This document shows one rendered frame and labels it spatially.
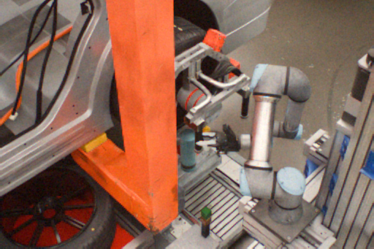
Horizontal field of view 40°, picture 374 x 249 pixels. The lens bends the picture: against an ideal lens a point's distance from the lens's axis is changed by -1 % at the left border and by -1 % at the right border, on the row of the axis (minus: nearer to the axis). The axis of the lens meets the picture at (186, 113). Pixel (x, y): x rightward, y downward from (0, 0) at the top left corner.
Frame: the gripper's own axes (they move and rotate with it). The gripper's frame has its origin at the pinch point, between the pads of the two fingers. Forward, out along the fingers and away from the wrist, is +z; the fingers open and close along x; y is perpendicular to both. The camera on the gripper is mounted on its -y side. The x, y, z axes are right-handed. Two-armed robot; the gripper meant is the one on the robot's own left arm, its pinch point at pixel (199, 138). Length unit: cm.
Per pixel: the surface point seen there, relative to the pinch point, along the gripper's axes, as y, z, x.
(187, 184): 68, 6, 26
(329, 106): 84, -100, 112
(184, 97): -5.9, 7.4, 22.9
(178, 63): -28.9, 9.9, 21.0
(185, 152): 18.9, 6.5, 7.5
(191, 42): -29.6, 3.9, 37.0
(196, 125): -11.8, 1.2, -2.6
